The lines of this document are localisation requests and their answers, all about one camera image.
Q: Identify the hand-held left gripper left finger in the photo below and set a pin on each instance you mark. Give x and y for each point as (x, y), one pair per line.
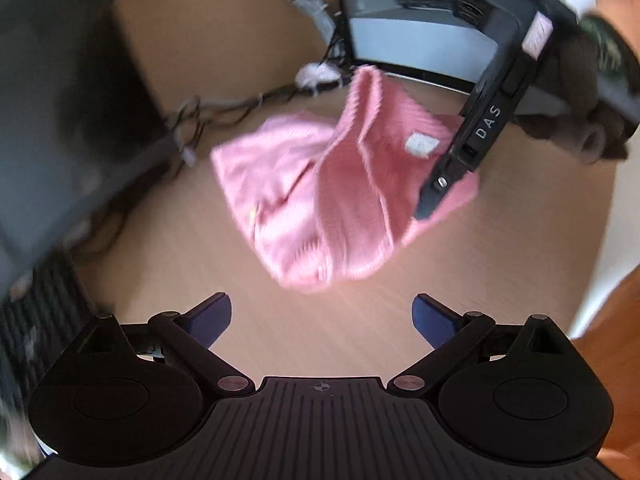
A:
(215, 317)

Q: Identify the black computer monitor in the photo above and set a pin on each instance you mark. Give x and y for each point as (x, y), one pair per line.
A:
(60, 110)

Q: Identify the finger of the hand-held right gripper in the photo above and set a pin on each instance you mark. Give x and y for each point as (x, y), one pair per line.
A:
(437, 192)

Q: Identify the pink ribbed garment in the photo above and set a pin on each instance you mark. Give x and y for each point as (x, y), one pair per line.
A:
(310, 200)

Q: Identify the black keyboard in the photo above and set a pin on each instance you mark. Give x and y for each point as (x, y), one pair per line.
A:
(35, 320)

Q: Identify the crumpled white tissue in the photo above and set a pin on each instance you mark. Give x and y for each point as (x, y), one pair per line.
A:
(312, 75)

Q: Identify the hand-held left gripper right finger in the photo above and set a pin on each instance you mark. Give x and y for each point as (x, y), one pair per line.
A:
(432, 320)

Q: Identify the person's right hand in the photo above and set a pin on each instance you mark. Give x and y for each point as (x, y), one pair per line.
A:
(575, 110)

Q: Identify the white computer case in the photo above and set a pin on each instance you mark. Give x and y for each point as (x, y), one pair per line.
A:
(400, 35)

